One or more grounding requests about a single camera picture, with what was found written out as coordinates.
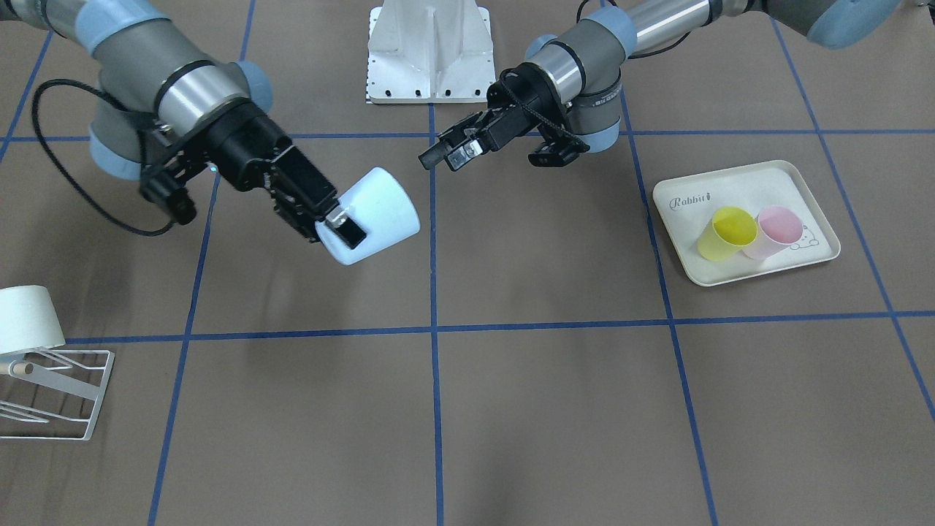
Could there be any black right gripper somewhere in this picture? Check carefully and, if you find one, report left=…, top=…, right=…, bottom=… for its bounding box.
left=205, top=102, right=367, bottom=249

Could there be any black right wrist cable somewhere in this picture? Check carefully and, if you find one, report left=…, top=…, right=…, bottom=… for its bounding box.
left=31, top=78, right=180, bottom=238

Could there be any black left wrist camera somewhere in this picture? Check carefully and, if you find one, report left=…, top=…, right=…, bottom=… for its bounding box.
left=527, top=137, right=590, bottom=169

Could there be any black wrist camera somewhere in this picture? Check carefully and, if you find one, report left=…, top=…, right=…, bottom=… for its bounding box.
left=527, top=137, right=590, bottom=169
left=140, top=142, right=208, bottom=224

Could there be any pink ikea cup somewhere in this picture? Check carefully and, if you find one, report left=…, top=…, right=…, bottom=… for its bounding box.
left=741, top=205, right=804, bottom=261

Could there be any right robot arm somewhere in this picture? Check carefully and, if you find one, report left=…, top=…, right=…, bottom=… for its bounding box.
left=2, top=1, right=367, bottom=249

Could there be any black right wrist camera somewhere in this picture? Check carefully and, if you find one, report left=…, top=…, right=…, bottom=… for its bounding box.
left=140, top=142, right=208, bottom=224

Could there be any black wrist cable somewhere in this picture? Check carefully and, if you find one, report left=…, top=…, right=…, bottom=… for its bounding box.
left=31, top=78, right=180, bottom=238
left=497, top=69, right=585, bottom=147

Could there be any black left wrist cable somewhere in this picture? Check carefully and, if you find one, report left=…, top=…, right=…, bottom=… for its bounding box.
left=497, top=69, right=585, bottom=147

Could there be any beige plastic tray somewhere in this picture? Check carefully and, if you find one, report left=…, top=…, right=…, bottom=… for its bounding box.
left=652, top=160, right=842, bottom=287

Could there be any yellow ikea cup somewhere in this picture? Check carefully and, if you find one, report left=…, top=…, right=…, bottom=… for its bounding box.
left=697, top=206, right=757, bottom=261

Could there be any pale green ikea cup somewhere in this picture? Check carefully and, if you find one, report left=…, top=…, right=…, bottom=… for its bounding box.
left=1, top=284, right=66, bottom=355

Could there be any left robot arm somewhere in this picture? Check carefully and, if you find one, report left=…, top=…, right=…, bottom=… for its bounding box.
left=419, top=1, right=898, bottom=171

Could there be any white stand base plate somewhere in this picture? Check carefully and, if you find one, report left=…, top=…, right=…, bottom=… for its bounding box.
left=365, top=1, right=495, bottom=104

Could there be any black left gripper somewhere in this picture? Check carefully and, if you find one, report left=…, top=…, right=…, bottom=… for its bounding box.
left=419, top=64, right=574, bottom=171

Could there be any white wire cup rack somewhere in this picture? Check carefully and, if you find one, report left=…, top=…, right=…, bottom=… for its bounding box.
left=2, top=348, right=115, bottom=442

